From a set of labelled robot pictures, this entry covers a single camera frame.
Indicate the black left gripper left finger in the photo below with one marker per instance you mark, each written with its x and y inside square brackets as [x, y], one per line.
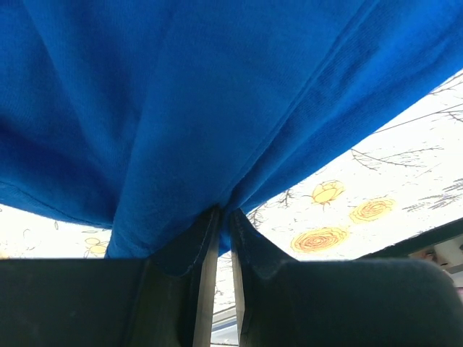
[163, 300]

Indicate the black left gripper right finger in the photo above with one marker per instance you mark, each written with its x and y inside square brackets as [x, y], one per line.
[282, 301]

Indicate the blue printed t shirt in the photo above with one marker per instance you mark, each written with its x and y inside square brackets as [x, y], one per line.
[137, 116]

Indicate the floral patterned table mat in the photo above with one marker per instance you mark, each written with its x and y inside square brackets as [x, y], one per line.
[398, 183]

